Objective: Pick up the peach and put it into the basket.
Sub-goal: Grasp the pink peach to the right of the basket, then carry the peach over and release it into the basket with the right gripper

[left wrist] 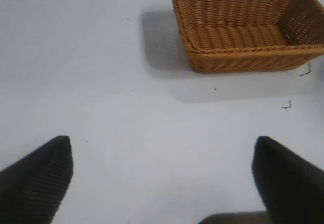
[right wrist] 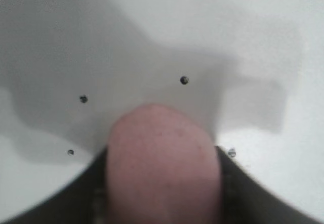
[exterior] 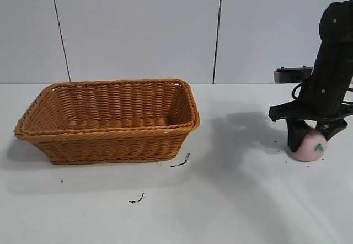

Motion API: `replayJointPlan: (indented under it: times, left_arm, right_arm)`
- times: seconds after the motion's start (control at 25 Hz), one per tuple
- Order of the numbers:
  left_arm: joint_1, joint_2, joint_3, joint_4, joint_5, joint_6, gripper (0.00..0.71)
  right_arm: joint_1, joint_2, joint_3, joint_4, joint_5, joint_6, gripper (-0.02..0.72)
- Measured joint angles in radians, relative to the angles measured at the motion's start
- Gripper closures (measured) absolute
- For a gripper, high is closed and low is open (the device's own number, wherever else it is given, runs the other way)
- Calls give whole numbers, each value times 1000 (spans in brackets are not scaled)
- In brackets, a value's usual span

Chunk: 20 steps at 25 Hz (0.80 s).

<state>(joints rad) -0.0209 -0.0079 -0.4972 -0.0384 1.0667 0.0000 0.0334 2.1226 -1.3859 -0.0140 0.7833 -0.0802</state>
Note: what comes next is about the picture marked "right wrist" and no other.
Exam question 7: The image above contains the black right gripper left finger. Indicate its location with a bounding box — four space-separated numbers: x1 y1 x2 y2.
0 146 108 224

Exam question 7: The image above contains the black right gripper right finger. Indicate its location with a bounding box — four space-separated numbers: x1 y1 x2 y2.
215 145 324 224

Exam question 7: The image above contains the pink toy peach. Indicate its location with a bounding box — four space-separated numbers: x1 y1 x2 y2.
105 103 221 224

